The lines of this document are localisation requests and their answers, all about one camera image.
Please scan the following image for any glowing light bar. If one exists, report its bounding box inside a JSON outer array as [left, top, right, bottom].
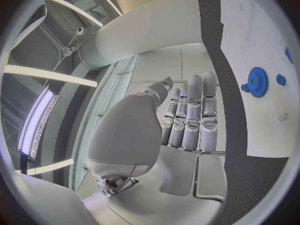
[[16, 84, 62, 163]]

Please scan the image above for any blue peg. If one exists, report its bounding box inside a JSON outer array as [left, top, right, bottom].
[[275, 73, 287, 86]]

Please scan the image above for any white task board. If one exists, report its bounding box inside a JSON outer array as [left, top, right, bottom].
[[219, 0, 297, 158]]

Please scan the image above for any blue block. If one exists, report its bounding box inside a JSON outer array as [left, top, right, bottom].
[[283, 48, 294, 64]]

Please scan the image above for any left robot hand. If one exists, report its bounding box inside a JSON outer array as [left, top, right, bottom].
[[81, 71, 228, 225]]

